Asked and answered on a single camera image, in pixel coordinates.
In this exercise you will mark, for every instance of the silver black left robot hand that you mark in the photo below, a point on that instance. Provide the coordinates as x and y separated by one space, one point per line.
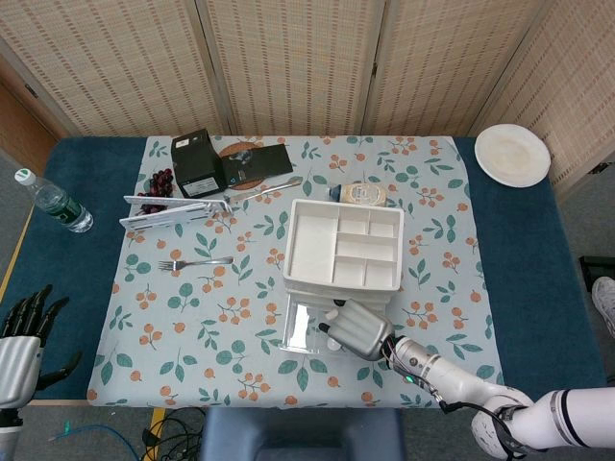
17 370

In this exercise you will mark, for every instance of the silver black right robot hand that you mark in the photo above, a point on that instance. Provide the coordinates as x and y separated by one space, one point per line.
362 331

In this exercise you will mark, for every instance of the white round cap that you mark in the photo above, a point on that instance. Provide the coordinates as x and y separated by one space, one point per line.
333 344

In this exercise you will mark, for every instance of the clear plastic drawer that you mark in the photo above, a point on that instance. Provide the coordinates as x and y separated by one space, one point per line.
300 322
384 302
307 292

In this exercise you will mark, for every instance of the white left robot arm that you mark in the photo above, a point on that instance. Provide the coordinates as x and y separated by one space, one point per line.
8 432

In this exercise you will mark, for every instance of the white plastic drawer organizer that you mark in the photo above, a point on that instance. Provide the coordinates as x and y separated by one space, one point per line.
312 240

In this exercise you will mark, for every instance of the black cardboard box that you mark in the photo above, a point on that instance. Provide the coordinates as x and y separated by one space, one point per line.
194 158

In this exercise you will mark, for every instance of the black tray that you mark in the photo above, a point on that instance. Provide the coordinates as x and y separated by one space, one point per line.
598 266

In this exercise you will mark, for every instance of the dark blue padded seat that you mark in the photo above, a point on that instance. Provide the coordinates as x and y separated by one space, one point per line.
298 432

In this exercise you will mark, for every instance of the beige label bottle blue cap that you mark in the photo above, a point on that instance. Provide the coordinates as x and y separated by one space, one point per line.
360 193

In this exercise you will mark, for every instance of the metal fork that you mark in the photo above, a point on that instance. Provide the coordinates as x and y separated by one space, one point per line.
206 262

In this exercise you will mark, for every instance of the clear plastic water bottle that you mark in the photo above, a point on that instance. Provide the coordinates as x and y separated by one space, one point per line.
57 204

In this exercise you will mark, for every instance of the metal table knife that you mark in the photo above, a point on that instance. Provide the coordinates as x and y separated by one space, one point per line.
269 187

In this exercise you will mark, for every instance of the floral fruit print tablecloth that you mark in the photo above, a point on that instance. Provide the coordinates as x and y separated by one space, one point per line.
192 298

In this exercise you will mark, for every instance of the dark blue table cover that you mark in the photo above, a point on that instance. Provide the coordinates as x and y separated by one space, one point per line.
528 269

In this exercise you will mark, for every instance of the black printed card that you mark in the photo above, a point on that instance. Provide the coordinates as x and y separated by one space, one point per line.
259 161

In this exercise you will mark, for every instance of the white folding stand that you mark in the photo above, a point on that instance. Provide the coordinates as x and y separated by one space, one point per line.
173 211

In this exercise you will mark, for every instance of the white round plate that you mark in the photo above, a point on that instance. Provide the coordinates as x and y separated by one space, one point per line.
511 153

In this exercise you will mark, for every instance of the dark red cherries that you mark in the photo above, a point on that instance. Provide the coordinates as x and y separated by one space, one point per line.
162 180

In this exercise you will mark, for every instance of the brown wooden door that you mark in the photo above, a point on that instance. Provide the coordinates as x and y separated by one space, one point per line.
19 129

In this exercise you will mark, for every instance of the white shoe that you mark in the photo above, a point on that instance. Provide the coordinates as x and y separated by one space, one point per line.
604 300

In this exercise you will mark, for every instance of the bamboo folding screen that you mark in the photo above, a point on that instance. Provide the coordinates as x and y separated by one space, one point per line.
288 62

